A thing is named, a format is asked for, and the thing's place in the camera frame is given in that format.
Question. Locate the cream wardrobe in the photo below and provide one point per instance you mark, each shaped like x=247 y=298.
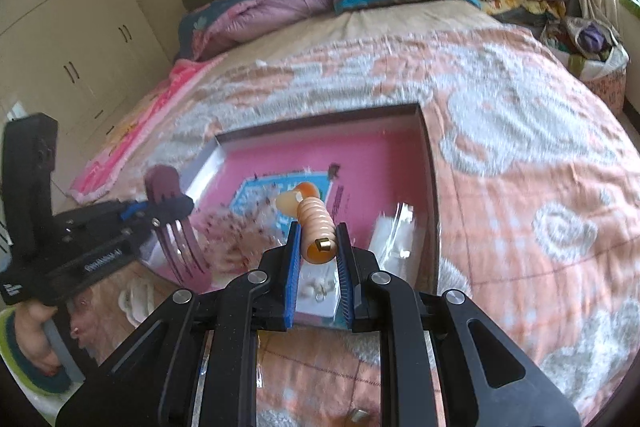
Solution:
x=65 y=42

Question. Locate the person's left forearm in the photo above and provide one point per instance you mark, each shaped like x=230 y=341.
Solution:
x=20 y=372

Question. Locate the clear bag of earrings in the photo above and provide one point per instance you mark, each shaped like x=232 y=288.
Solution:
x=320 y=292

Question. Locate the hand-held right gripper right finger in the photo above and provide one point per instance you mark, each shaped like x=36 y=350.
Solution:
x=345 y=277

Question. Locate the white packet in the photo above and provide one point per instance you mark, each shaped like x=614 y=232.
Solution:
x=395 y=232

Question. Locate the cardboard box with pink inside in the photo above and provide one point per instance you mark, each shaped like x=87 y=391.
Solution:
x=310 y=147

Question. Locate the floral laundry basket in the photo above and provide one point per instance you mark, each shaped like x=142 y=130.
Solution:
x=600 y=62

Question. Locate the pink and navy quilt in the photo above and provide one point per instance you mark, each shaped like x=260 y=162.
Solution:
x=260 y=12

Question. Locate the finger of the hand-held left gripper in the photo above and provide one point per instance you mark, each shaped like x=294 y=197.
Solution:
x=135 y=208
x=172 y=206

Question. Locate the person's left hand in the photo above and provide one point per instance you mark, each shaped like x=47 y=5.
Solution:
x=37 y=337

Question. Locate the dark brown hair clip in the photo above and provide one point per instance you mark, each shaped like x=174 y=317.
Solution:
x=172 y=252

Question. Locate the orange checked cloud blanket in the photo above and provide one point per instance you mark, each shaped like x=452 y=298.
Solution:
x=525 y=132

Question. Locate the orange spiral hair clip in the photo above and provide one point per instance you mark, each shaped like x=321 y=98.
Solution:
x=312 y=219

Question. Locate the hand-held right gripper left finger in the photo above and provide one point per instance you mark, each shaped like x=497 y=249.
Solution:
x=292 y=277

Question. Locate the pink cartoon blanket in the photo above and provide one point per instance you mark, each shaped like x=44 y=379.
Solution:
x=125 y=132

